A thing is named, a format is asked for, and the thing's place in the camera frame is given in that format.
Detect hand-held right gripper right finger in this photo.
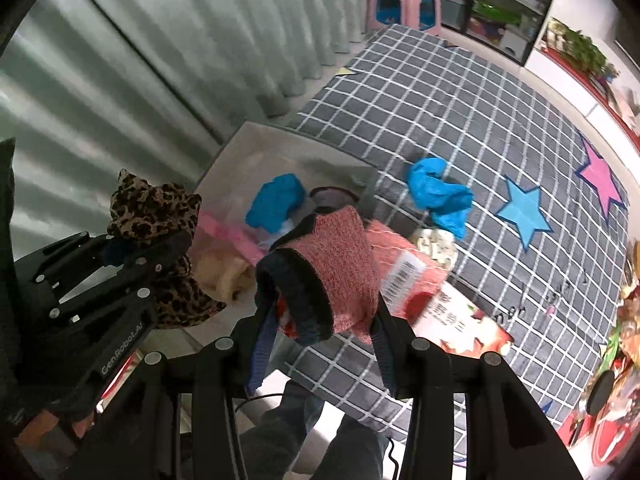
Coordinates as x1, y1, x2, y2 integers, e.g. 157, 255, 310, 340
371, 299, 585, 480

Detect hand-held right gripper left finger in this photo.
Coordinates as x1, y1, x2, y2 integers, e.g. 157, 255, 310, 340
62, 305, 278, 480

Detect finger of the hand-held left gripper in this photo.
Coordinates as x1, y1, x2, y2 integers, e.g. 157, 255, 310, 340
46, 234, 194, 327
14, 231, 122, 302

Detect leopard print cloth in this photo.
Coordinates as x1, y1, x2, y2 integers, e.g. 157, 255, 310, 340
107, 169, 228, 331

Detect salmon knitted sock navy cuff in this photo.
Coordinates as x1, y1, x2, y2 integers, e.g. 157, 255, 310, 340
255, 206, 382, 346

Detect clear plastic storage bin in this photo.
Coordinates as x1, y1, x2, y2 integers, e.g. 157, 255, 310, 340
192, 122, 381, 311

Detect cream cloth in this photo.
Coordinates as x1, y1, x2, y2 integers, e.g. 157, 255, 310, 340
192, 250, 257, 302

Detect person's blue jeans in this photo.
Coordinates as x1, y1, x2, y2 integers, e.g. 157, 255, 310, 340
239, 382, 392, 480

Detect red white snack packet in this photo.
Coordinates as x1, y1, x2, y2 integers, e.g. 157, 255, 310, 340
364, 219, 516, 361

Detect white dotted cloth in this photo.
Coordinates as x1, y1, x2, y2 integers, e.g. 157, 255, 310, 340
410, 227, 459, 274

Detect blue cloth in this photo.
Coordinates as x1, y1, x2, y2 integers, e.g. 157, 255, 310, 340
245, 174, 307, 233
404, 157, 475, 240

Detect grey curtain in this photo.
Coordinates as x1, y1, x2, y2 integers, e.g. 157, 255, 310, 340
0, 0, 382, 261

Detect black round disc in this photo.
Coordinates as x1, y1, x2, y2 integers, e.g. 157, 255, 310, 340
585, 370, 617, 417

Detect colourful printed clutter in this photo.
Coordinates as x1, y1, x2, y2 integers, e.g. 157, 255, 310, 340
557, 240, 640, 468

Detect grey checked mat with stars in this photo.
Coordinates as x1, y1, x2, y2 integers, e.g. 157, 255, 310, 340
252, 24, 632, 433

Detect pink plastic stool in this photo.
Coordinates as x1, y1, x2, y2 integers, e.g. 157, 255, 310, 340
366, 0, 442, 36

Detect glass door display cabinet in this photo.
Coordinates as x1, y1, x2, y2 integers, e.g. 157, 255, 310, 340
440, 0, 563, 66

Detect green potted plant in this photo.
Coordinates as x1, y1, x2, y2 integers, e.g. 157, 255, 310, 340
547, 20, 619, 82

